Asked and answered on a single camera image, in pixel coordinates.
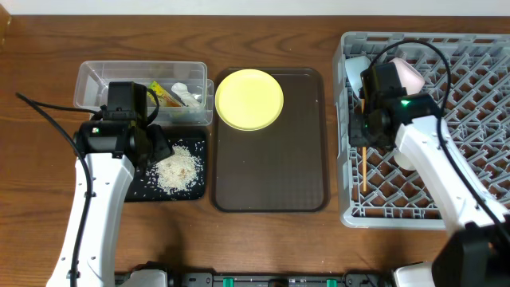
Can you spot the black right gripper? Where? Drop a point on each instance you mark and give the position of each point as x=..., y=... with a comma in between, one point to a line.
x=357, y=130

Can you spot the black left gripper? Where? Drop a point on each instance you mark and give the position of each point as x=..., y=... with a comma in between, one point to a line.
x=158, y=144

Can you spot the pale green cup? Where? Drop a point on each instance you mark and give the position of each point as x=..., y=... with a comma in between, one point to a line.
x=404, y=162

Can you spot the yellow green snack wrapper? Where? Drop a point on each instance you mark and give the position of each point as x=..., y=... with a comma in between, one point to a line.
x=164, y=97

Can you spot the white bowl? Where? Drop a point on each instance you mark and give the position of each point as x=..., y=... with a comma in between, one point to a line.
x=409, y=77

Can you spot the light blue bowl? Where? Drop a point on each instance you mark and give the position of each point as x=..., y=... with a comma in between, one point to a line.
x=354, y=67

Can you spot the yellow plate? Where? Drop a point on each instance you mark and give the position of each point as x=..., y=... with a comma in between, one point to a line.
x=249, y=99

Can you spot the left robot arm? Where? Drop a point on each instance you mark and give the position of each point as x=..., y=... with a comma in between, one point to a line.
x=109, y=153

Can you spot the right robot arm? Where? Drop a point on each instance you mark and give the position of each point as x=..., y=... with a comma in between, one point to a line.
x=477, y=252

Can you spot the grey dishwasher rack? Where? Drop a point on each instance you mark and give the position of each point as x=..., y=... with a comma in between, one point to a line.
x=470, y=72

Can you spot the pile of rice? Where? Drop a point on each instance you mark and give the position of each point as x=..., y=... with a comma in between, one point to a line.
x=179, y=174

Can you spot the black tray bin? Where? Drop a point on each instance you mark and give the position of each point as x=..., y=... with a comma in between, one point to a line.
x=195, y=140

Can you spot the crumpled white napkin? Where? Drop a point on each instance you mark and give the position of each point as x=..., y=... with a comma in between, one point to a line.
x=185, y=95

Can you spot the clear plastic bin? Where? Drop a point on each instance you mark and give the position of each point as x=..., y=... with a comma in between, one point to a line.
x=174, y=77

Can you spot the dark brown serving tray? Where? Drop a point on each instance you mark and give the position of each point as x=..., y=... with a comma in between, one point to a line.
x=280, y=168

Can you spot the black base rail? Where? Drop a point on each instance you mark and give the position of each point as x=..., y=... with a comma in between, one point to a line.
x=210, y=278

